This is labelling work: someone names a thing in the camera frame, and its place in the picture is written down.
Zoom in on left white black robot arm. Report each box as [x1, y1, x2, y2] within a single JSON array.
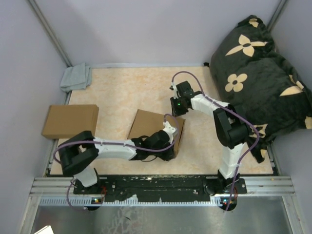
[[57, 127, 176, 194]]

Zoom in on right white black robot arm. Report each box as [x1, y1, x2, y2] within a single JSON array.
[[170, 81, 251, 193]]

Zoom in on small closed cardboard box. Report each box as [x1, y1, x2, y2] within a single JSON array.
[[41, 104, 99, 139]]

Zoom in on black floral pillow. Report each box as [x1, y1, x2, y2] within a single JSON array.
[[210, 15, 312, 163]]

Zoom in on grey folded cloth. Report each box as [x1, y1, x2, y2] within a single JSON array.
[[60, 63, 92, 92]]

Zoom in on white paper corner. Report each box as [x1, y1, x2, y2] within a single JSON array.
[[34, 225, 54, 234]]

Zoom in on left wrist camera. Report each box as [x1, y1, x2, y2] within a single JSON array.
[[162, 121, 177, 143]]

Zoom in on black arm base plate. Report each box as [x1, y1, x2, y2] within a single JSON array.
[[73, 174, 247, 203]]

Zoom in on aluminium frame rail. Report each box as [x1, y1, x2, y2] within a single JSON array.
[[30, 176, 295, 208]]

